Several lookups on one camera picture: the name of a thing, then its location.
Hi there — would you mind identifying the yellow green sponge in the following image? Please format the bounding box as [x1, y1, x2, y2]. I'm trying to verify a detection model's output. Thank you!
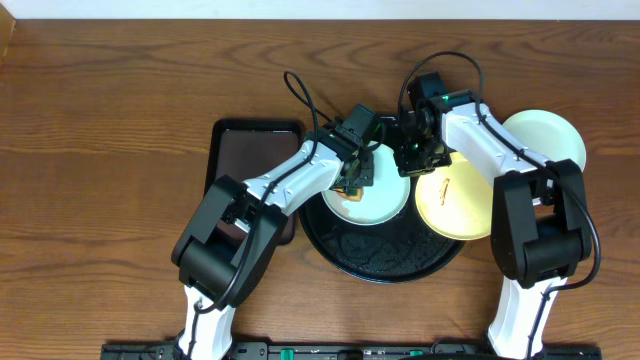
[333, 187, 364, 202]

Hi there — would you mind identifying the mint green plate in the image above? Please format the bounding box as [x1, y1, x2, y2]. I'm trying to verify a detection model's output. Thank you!
[503, 109, 587, 171]
[322, 145, 411, 226]

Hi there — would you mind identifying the yellow plate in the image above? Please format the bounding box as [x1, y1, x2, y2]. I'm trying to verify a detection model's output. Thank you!
[415, 152, 493, 241]

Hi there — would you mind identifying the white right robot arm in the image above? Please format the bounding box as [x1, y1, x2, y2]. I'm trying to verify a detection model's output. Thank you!
[396, 72, 600, 359]

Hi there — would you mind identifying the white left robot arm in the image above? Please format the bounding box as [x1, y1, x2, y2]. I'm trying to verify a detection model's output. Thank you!
[171, 105, 387, 359]

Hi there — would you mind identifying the rectangular black water tray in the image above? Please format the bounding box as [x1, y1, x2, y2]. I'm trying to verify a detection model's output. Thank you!
[203, 117, 304, 247]

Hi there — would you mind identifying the round black tray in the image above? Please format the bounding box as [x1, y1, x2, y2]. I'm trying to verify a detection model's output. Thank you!
[296, 113, 466, 285]

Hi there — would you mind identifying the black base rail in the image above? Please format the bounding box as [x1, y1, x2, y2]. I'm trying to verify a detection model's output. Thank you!
[99, 341, 601, 360]

